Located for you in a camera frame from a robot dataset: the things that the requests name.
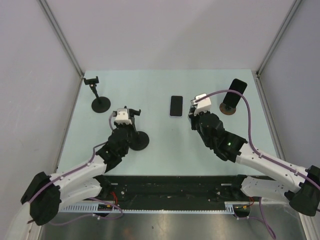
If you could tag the wooden round-base phone stand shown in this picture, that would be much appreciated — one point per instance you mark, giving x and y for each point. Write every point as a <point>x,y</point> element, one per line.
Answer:
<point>226,109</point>

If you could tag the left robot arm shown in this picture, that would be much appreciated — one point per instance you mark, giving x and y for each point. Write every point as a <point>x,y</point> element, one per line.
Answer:
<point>48,193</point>

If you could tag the black phone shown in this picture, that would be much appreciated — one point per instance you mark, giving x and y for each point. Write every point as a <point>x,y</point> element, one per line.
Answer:
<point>232,99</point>

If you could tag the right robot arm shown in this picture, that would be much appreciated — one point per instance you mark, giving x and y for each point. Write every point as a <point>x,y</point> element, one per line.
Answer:
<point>289,183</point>

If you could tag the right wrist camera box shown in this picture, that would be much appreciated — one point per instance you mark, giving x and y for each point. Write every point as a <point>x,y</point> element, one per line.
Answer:
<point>200,104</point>

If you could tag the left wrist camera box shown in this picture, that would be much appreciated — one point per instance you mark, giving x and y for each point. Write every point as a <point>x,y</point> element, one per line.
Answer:
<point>122,116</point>

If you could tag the black clamp phone stand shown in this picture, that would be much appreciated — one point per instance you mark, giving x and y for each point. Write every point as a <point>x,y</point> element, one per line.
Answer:
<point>139,140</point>

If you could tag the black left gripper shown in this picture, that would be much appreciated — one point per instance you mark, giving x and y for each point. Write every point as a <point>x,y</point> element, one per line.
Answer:
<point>128,125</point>

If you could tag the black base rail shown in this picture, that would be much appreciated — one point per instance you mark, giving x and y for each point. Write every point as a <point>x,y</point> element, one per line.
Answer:
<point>173,193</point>

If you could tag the black round-base phone stand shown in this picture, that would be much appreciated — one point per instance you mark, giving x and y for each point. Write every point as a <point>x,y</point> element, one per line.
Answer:
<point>100,104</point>

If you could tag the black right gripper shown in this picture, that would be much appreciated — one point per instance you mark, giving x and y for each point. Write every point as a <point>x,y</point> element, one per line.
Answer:
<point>193,118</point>

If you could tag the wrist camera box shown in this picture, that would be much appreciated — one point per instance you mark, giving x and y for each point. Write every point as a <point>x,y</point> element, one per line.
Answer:
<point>122,116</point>
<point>200,104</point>

